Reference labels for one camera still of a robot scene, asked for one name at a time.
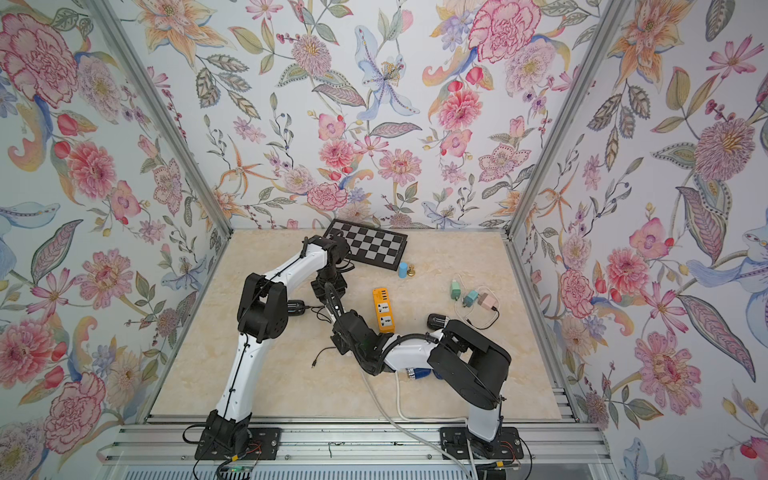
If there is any light green USB charger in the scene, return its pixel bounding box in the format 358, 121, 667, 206
450, 280, 462, 301

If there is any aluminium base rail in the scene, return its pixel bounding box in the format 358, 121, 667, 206
97, 422, 618, 479

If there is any white power strip cord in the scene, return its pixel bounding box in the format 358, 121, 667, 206
394, 371, 481, 480

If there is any black electric shaver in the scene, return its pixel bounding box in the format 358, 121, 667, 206
426, 313, 449, 331
287, 300, 307, 317

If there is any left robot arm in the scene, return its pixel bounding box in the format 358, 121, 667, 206
195, 235, 349, 461

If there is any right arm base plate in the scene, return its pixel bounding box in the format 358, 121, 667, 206
439, 427, 525, 460

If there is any aluminium corner post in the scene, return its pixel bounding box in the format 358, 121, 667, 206
84, 0, 233, 243
505, 1, 631, 242

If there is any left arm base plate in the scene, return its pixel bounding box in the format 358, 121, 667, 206
194, 427, 282, 461

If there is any blue electric shaver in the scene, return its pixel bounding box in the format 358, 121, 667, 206
406, 368, 432, 380

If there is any left aluminium corner post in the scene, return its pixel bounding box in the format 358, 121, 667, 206
84, 0, 233, 243

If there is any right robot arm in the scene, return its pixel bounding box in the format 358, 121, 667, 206
324, 283, 511, 458

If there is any blue cylinder block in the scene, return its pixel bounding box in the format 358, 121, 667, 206
397, 262, 409, 279

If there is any orange power strip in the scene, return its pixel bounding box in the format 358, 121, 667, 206
372, 287, 395, 333

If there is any grey power strip cord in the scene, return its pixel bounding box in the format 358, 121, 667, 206
358, 368, 475, 480

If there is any right aluminium corner post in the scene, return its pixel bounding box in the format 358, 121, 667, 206
505, 1, 631, 242

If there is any teal USB charger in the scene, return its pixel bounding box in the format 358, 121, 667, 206
462, 290, 479, 308

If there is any black white chessboard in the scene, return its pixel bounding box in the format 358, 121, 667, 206
324, 219, 408, 271

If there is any brown charger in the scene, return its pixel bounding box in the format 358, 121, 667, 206
478, 293, 498, 311

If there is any thin white USB cable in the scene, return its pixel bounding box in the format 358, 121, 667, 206
452, 279, 504, 337

